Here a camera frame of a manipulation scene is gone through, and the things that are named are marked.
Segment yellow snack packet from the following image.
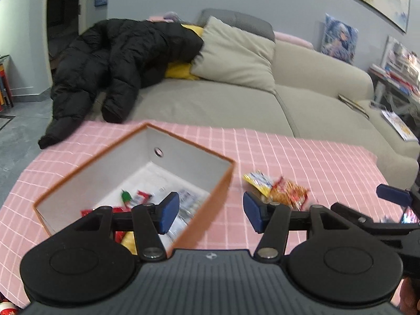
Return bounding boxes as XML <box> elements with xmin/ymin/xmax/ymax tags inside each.
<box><xmin>243</xmin><ymin>171</ymin><xmax>274</xmax><ymax>197</ymax></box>

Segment white desk frame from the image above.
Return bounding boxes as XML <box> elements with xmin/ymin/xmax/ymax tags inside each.
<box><xmin>372</xmin><ymin>79</ymin><xmax>420</xmax><ymax>125</ymax></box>

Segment dark book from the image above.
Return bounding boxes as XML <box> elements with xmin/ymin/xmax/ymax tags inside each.
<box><xmin>338</xmin><ymin>93</ymin><xmax>370</xmax><ymax>118</ymax></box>

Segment stack of books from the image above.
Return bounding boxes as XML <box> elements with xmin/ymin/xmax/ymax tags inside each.
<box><xmin>368</xmin><ymin>64</ymin><xmax>420</xmax><ymax>97</ymax></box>

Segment beige sofa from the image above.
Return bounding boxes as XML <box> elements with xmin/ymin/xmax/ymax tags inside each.
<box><xmin>85</xmin><ymin>8</ymin><xmax>420</xmax><ymax>187</ymax></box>

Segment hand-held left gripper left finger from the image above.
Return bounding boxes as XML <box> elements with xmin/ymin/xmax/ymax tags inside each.
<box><xmin>70</xmin><ymin>191</ymin><xmax>180</xmax><ymax>262</ymax></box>

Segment black puffer jacket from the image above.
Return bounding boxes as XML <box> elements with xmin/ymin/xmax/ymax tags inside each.
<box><xmin>38</xmin><ymin>19</ymin><xmax>204</xmax><ymax>150</ymax></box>

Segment grey houndstooth cushion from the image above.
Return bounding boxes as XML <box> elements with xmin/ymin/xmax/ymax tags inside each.
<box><xmin>197</xmin><ymin>8</ymin><xmax>275</xmax><ymax>43</ymax></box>

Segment white desk organizer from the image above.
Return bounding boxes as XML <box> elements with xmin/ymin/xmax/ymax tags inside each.
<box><xmin>381</xmin><ymin>35</ymin><xmax>420</xmax><ymax>82</ymax></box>

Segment pink blanket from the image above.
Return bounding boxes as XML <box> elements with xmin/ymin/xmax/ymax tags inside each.
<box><xmin>274</xmin><ymin>31</ymin><xmax>314</xmax><ymax>50</ymax></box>

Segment stacked colourful stools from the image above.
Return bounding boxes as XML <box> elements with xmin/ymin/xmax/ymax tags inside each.
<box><xmin>0</xmin><ymin>54</ymin><xmax>14</xmax><ymax>112</ymax></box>

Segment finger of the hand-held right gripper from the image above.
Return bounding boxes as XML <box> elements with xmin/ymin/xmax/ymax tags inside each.
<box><xmin>330</xmin><ymin>202</ymin><xmax>408</xmax><ymax>240</ymax></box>
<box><xmin>376</xmin><ymin>183</ymin><xmax>415</xmax><ymax>206</ymax></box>

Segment red white container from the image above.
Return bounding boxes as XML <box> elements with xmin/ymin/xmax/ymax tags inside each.
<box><xmin>0</xmin><ymin>297</ymin><xmax>20</xmax><ymax>315</ymax></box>

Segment red packet of orange sticks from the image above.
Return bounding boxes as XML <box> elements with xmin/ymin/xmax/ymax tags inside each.
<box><xmin>270</xmin><ymin>176</ymin><xmax>311</xmax><ymax>211</ymax></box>

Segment yellow cushion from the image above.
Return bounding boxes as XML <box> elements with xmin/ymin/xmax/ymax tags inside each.
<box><xmin>164</xmin><ymin>24</ymin><xmax>204</xmax><ymax>81</ymax></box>

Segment anime print cushion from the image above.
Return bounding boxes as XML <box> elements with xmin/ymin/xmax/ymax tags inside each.
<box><xmin>321</xmin><ymin>13</ymin><xmax>359</xmax><ymax>64</ymax></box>

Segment beige pillow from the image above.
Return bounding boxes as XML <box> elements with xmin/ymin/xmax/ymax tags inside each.
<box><xmin>190</xmin><ymin>16</ymin><xmax>277</xmax><ymax>94</ymax></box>

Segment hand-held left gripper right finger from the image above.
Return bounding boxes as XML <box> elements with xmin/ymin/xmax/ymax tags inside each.
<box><xmin>243</xmin><ymin>191</ymin><xmax>360</xmax><ymax>259</ymax></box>

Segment pink checkered tablecloth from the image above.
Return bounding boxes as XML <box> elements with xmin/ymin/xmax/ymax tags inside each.
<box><xmin>0</xmin><ymin>120</ymin><xmax>416</xmax><ymax>309</ymax></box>

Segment orange cardboard box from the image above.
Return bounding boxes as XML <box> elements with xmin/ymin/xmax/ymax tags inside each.
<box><xmin>33</xmin><ymin>122</ymin><xmax>236</xmax><ymax>258</ymax></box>

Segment white yellow magazine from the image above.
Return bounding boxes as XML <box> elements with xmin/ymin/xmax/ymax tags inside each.
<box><xmin>381</xmin><ymin>110</ymin><xmax>420</xmax><ymax>142</ymax></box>

